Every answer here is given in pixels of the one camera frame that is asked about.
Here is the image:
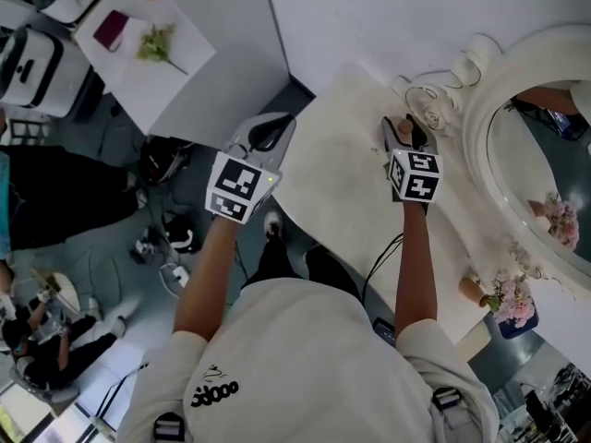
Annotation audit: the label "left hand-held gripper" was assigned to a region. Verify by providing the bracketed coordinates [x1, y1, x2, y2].
[205, 113, 297, 226]

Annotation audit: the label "white power strip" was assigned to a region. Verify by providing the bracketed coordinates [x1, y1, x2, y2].
[159, 263, 191, 291]

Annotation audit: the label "blue cushioned cream chair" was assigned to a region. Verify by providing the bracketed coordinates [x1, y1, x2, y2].
[465, 300, 541, 365]

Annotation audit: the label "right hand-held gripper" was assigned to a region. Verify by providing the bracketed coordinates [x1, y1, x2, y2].
[380, 114, 445, 212]

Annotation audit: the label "white black headset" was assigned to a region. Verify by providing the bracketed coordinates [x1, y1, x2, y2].
[164, 216, 196, 254]

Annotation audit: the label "black cable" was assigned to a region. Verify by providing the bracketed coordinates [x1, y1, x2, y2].
[362, 232, 405, 305]

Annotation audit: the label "person's cream sweatshirt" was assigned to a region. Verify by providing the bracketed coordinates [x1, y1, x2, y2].
[117, 278, 501, 443]

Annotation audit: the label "person's white left shoe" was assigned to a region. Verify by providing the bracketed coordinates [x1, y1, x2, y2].
[263, 210, 284, 241]

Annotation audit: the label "cream white dressing table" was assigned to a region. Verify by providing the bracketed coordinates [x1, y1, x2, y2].
[271, 62, 546, 345]

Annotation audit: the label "white oval framed mirror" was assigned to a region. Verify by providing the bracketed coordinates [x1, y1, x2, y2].
[392, 23, 591, 300]

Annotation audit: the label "person's black trousers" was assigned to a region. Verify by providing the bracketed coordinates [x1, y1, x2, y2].
[240, 233, 364, 305]

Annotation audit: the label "white desk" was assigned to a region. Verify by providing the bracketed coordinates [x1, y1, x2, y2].
[72, 0, 218, 137]

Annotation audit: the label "black backpack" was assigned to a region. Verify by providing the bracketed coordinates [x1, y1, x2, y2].
[138, 136, 193, 187]

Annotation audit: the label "black battery pack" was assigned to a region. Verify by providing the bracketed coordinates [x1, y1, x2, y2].
[372, 317, 398, 346]

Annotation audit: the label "maroon book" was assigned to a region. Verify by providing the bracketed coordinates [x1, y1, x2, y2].
[92, 9, 130, 54]

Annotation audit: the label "person's right forearm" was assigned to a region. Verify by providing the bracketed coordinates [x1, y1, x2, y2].
[394, 203, 439, 341]

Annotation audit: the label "gold woven basket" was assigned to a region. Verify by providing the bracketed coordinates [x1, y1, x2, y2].
[30, 268, 80, 314]

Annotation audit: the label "person's left forearm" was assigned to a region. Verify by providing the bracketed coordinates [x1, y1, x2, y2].
[174, 214, 240, 343]

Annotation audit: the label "green flower bunch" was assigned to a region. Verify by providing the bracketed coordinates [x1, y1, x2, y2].
[136, 22, 189, 76]

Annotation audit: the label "black harness buckle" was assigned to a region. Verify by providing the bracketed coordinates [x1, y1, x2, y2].
[431, 387, 463, 422]
[152, 411, 187, 443]

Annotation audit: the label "pink vase with pink flowers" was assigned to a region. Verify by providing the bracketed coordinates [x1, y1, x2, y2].
[458, 268, 537, 329]

